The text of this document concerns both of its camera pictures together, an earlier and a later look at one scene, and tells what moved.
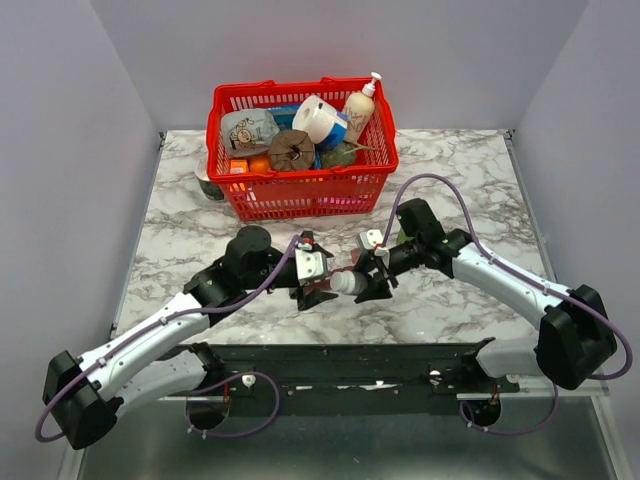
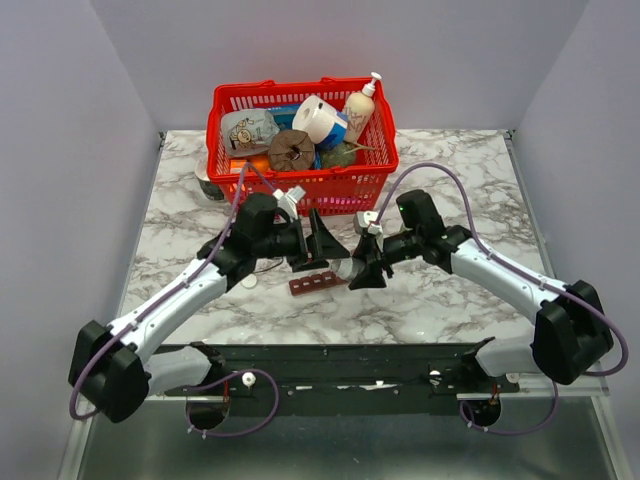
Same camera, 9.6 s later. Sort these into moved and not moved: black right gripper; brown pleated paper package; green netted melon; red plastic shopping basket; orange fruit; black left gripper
Moved: black left gripper; black right gripper
Not moved: green netted melon; brown pleated paper package; orange fruit; red plastic shopping basket
